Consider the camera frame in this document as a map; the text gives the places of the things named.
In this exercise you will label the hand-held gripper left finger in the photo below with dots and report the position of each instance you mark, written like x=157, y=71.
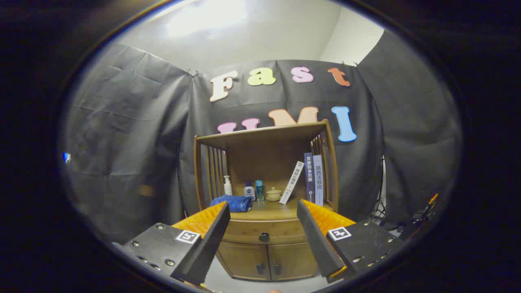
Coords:
x=207, y=252

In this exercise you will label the dark blue book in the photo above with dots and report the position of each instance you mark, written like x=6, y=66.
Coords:
x=309, y=179

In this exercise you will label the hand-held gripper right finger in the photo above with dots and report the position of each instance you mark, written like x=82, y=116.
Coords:
x=319, y=244

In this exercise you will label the blue rolled towel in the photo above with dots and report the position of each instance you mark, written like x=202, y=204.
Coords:
x=236, y=202

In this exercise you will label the wooden cabinet with open hutch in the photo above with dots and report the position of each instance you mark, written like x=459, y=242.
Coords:
x=268, y=154

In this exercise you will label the light purple book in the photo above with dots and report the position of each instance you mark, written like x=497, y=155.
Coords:
x=318, y=183

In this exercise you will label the wooden cabinet door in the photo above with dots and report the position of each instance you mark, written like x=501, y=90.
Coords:
x=244, y=260
x=293, y=260

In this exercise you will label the clear blue bottle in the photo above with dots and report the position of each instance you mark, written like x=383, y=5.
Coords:
x=259, y=191

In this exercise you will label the white bottle with blue cap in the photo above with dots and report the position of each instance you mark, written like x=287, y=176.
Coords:
x=249, y=192

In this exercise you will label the black tripod stand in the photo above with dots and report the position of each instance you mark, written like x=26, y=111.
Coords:
x=379, y=211

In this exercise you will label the wooden drawer with black knob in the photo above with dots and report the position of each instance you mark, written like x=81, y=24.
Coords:
x=252, y=230

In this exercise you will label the black backdrop cloth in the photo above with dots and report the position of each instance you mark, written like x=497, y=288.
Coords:
x=122, y=142

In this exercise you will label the white book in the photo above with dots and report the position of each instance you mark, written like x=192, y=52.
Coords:
x=292, y=182

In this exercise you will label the orange and black tool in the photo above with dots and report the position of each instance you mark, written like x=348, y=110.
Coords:
x=423, y=213

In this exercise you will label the wooden countertop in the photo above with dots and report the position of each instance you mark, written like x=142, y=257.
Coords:
x=276, y=209

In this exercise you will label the beige lidded teacup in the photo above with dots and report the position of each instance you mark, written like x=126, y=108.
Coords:
x=273, y=194

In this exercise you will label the white pump bottle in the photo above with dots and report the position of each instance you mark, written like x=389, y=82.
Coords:
x=228, y=189

